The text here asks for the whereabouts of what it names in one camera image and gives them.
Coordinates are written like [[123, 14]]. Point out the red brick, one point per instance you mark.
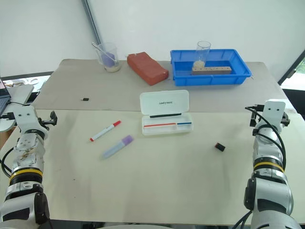
[[147, 69]]

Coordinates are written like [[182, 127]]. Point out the glass beaker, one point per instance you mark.
[[110, 59]]

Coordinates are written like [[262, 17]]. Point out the white marker with red cap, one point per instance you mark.
[[103, 132]]

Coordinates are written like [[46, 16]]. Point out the metal spoon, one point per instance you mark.
[[102, 50]]

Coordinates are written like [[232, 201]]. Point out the metal pole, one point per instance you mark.
[[92, 21]]

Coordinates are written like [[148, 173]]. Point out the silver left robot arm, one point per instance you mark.
[[26, 152]]

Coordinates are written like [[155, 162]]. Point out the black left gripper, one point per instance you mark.
[[43, 122]]

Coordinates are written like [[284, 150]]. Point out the cream table mat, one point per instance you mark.
[[152, 181]]

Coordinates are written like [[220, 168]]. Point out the beige table cloth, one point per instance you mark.
[[114, 93]]

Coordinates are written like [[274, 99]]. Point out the blue plastic bin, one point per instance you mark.
[[209, 80]]

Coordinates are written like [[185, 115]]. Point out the dark window frame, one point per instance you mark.
[[291, 66]]

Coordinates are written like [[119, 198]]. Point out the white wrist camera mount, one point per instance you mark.
[[25, 119], [274, 115]]

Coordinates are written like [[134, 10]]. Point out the dark side desk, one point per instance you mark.
[[23, 80]]

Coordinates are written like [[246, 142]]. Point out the laptop computer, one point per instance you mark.
[[3, 97]]

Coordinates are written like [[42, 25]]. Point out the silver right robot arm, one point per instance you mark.
[[267, 148]]

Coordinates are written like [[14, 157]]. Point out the red pen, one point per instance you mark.
[[159, 125]]

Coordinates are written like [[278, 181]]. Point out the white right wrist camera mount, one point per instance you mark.
[[274, 115]]

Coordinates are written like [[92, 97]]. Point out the blue pen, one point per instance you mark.
[[184, 123]]

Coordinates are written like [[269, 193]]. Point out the purple block in beaker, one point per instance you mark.
[[108, 59]]

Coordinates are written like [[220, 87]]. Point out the black pen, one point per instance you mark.
[[165, 116]]

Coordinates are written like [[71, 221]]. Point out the white open pencil case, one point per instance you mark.
[[164, 112]]

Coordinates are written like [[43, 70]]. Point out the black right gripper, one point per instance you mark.
[[259, 121]]

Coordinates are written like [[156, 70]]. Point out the purple highlighter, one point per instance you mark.
[[116, 147]]

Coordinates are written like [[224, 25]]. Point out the wooden block with holes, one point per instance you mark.
[[214, 70]]

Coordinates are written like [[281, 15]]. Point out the small black red eraser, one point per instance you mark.
[[219, 146]]

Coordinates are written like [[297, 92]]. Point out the clear plastic cup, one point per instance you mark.
[[203, 51]]

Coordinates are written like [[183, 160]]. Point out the small black clip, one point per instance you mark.
[[85, 98]]

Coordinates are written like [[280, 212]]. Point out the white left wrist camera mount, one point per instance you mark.
[[25, 119]]

